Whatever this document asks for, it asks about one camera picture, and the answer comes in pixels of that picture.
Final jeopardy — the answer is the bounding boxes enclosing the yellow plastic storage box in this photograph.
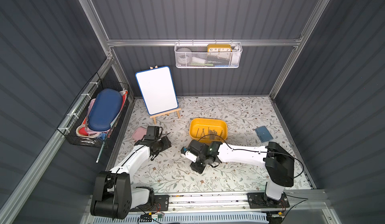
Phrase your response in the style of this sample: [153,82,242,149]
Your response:
[189,118,228,144]

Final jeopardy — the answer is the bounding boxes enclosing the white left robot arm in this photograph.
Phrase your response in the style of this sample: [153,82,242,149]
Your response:
[90,126,171,220]

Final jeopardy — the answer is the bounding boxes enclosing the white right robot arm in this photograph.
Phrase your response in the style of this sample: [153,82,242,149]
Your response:
[180,140,295,201]

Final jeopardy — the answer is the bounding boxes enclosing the pink phone case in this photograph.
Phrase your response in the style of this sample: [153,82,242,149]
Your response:
[132,127,147,142]

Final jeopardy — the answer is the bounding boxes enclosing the wooden easel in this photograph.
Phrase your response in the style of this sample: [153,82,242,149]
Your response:
[146,66,180,123]

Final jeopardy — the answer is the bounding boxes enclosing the blue oval case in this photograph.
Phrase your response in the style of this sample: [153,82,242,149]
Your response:
[87,89,123,132]

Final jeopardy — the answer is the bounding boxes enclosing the yellow clock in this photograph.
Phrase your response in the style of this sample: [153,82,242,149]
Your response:
[207,44,232,53]

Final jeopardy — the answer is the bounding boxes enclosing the white board with blue frame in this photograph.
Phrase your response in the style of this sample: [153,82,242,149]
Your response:
[135,66,179,115]

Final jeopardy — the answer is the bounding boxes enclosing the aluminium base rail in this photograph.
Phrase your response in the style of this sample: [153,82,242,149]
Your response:
[87,190,328,213]

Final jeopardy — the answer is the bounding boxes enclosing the black wire side basket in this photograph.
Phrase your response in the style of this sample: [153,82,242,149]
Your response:
[58,74,130,149]

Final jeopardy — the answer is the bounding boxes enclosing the white wire wall basket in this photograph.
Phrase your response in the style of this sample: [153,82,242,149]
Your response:
[174,42,243,69]

